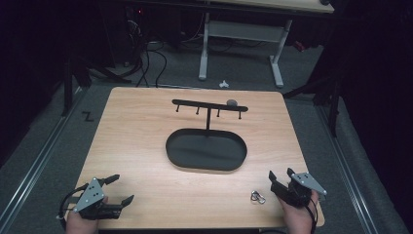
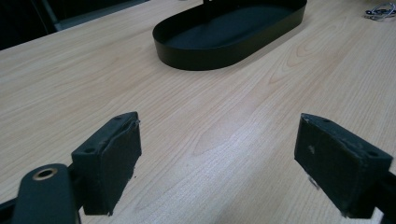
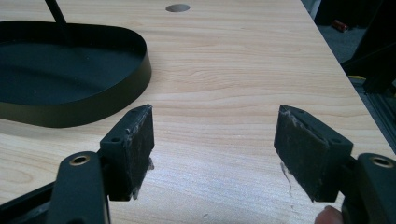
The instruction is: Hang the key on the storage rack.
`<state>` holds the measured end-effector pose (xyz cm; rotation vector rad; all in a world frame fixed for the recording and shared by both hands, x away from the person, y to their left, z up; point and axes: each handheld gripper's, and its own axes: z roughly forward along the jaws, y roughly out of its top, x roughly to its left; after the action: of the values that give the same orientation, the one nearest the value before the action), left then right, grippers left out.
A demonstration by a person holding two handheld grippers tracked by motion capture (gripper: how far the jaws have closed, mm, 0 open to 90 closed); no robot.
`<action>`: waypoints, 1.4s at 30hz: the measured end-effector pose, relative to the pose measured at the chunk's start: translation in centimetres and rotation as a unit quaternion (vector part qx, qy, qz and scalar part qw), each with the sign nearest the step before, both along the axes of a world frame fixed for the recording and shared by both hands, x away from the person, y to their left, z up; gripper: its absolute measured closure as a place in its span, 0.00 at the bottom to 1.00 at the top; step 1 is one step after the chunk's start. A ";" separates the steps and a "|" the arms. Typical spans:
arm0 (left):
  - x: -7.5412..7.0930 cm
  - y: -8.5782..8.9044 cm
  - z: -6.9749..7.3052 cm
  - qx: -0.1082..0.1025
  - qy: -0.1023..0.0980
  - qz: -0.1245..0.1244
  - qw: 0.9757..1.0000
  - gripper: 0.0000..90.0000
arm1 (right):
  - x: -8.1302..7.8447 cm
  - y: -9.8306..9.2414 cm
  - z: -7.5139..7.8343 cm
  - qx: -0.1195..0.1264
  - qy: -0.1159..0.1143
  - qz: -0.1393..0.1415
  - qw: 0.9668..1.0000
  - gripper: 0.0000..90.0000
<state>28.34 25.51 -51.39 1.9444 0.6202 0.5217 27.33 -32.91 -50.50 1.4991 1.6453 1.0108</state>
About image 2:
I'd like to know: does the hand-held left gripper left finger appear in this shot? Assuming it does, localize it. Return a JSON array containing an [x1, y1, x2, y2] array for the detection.
[[71, 111, 143, 217]]

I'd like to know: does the black oval metal tray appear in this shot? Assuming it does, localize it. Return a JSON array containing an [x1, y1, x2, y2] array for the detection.
[[151, 0, 308, 71]]

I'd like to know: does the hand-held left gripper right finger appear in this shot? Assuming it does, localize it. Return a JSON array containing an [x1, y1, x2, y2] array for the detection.
[[293, 113, 394, 219]]

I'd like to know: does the coiled grey cable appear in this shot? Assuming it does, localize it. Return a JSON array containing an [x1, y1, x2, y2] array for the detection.
[[363, 2, 396, 22]]

